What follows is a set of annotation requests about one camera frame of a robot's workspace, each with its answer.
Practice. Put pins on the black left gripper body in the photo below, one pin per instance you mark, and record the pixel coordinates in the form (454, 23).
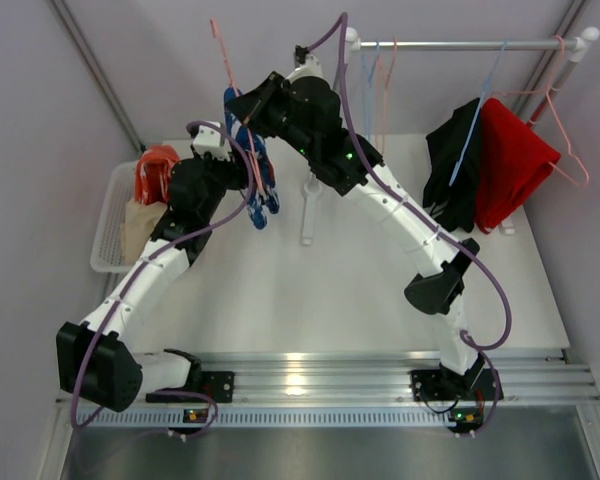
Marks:
(235, 173)

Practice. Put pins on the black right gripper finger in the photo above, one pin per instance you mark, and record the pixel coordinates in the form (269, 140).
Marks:
(251, 98)
(243, 117)

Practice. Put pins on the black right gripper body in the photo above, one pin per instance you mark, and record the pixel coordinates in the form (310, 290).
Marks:
(253, 107)

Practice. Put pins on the blue patterned trousers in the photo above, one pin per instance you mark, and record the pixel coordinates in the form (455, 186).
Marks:
(264, 196)

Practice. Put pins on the orange white patterned trousers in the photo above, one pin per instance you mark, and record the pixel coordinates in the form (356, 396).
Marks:
(153, 174)

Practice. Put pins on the blue wire hanger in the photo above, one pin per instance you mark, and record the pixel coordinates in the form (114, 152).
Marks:
(369, 64)

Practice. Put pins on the beige drawstring trousers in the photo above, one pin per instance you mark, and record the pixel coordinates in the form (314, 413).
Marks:
(137, 227)

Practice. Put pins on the pink wire hanger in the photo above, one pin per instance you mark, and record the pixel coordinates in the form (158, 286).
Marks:
(384, 75)

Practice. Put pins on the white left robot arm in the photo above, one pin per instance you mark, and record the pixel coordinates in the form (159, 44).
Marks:
(94, 359)

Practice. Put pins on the blue hanger with black trousers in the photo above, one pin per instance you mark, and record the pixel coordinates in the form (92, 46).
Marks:
(486, 88)

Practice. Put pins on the red trousers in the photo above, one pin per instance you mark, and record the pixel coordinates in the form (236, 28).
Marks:
(515, 161)

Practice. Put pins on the white plastic basket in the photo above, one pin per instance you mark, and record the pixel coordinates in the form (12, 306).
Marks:
(106, 251)

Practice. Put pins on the white clothes rack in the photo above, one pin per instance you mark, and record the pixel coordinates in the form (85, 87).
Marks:
(578, 46)

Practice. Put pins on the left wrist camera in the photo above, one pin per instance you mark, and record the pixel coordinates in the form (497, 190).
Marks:
(205, 140)

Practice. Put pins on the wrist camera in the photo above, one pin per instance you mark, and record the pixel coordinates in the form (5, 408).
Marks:
(306, 65)
(205, 140)

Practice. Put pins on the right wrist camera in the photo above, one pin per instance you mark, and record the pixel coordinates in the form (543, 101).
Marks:
(306, 65)

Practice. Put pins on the black drawstring trousers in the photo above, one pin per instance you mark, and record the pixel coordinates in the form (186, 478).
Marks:
(455, 151)

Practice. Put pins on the grey slotted cable duct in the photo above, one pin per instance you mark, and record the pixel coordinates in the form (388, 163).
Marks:
(182, 416)

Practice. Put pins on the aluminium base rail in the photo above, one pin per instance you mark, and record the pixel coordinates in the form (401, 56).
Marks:
(383, 379)

